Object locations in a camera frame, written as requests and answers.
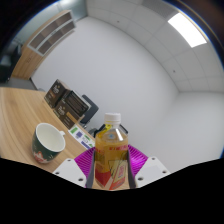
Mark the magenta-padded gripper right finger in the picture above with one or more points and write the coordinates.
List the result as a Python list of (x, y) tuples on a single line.
[(151, 169)]

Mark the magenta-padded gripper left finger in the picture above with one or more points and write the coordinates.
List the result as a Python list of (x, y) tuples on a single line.
[(70, 171)]

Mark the yellow drink bottle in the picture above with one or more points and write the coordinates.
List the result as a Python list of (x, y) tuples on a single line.
[(111, 156)]

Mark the green printed mug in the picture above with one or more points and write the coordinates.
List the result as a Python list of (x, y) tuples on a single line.
[(41, 151)]

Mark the green and white leaflet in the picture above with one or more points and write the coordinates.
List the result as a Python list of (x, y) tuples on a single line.
[(81, 137)]

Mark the wide dark brown box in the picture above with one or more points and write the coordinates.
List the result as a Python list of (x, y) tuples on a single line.
[(71, 110)]

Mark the dark blue office chair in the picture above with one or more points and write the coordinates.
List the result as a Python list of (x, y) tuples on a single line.
[(91, 108)]

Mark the tall dark brown box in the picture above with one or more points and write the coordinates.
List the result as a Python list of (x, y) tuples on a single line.
[(55, 93)]

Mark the wooden glass-door shelf cabinet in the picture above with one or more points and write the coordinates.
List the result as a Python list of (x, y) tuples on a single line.
[(30, 61)]

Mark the square ceiling light panel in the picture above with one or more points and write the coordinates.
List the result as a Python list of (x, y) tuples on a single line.
[(187, 30)]

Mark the ceiling air vent grille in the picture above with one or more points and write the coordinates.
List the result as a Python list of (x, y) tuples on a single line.
[(160, 4)]

